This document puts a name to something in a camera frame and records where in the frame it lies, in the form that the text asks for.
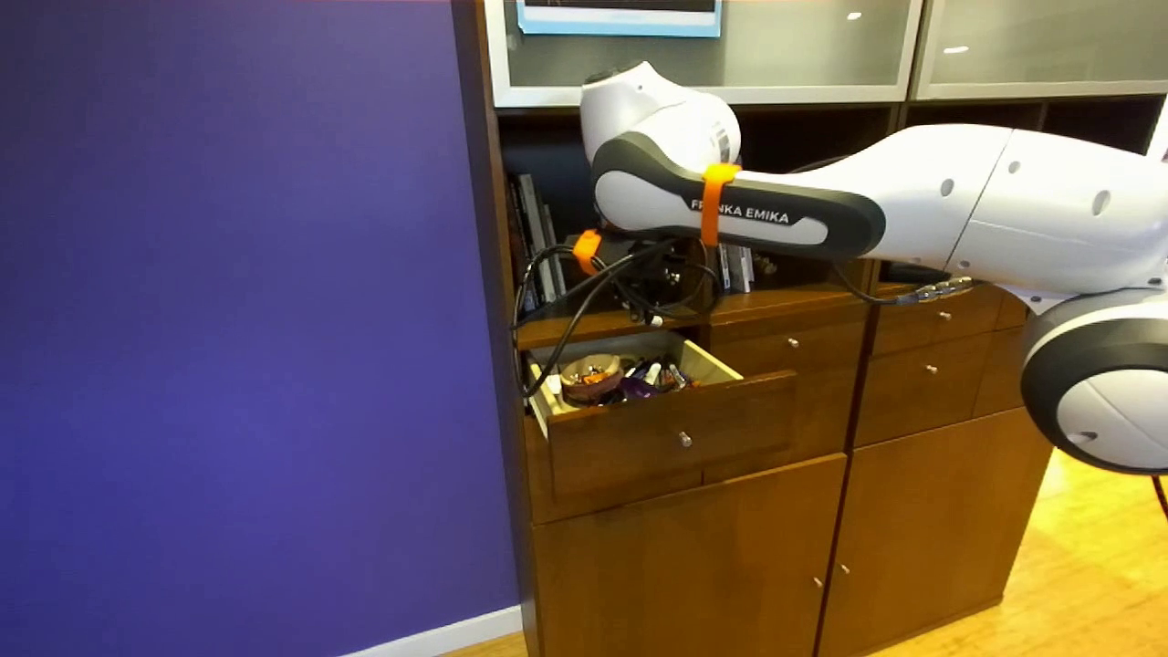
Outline short orange cable strap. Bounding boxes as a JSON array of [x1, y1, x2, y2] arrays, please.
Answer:
[[568, 227, 608, 277]]

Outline grey upright binder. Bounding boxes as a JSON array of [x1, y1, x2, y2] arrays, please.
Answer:
[[718, 237, 758, 297]]

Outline black looping wrist cable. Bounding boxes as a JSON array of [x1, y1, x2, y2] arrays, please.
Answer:
[[511, 237, 688, 406]]

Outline brown wooden cabinet unit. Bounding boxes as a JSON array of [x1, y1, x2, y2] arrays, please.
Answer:
[[453, 0, 1168, 657]]

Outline grey upright book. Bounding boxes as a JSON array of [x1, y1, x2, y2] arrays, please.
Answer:
[[535, 198, 574, 305]]

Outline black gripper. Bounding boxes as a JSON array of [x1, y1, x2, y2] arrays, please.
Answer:
[[624, 232, 724, 328]]

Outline wide frosted glass cabinet door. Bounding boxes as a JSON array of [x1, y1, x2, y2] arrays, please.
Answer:
[[483, 0, 928, 109]]

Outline long orange cable strap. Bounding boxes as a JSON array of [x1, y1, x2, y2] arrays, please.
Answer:
[[696, 157, 746, 257]]

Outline narrow frosted glass cabinet door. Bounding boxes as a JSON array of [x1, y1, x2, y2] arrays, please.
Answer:
[[910, 0, 1168, 103]]

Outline dark purple small items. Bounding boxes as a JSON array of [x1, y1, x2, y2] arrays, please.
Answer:
[[624, 353, 692, 406]]

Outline white baseboard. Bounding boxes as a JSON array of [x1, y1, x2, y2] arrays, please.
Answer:
[[342, 601, 529, 657]]

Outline open wooden drawer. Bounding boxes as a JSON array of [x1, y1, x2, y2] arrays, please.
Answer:
[[517, 332, 802, 518]]

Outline blue framed panel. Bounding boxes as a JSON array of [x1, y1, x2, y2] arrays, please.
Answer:
[[514, 0, 725, 41]]

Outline black cable under forearm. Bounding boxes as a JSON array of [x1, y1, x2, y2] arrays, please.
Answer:
[[846, 271, 980, 309]]

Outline brown round object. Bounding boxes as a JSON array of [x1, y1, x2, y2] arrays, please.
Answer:
[[560, 352, 635, 410]]

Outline dark upright book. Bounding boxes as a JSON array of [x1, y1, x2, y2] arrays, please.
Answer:
[[506, 173, 548, 320]]

